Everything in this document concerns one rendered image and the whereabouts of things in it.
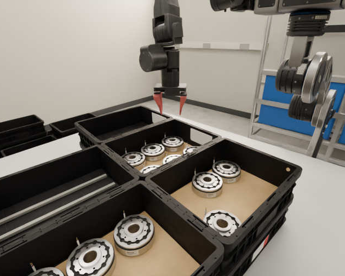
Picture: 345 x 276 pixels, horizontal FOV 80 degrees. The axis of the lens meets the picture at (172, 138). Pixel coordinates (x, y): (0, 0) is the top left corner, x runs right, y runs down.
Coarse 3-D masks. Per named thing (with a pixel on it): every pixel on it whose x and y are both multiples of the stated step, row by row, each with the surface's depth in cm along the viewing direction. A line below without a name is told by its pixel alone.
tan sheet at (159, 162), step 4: (160, 144) 100; (184, 144) 100; (188, 144) 100; (184, 148) 96; (168, 152) 93; (172, 152) 93; (176, 152) 93; (180, 152) 93; (164, 156) 90; (160, 160) 87; (148, 164) 85; (152, 164) 85; (156, 164) 85; (160, 164) 85
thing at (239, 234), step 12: (216, 144) 79; (240, 144) 78; (192, 156) 71; (168, 168) 65; (300, 168) 64; (276, 192) 54; (180, 204) 51; (264, 204) 51; (192, 216) 48; (252, 216) 47; (204, 228) 45; (240, 228) 44; (228, 240) 42; (240, 240) 44
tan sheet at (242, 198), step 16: (240, 176) 77; (176, 192) 70; (192, 192) 70; (224, 192) 69; (240, 192) 69; (256, 192) 69; (272, 192) 69; (192, 208) 63; (208, 208) 63; (224, 208) 63; (240, 208) 63; (256, 208) 63
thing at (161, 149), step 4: (148, 144) 94; (152, 144) 94; (156, 144) 94; (144, 148) 91; (160, 148) 90; (144, 152) 87; (148, 152) 87; (152, 152) 87; (156, 152) 88; (160, 152) 87
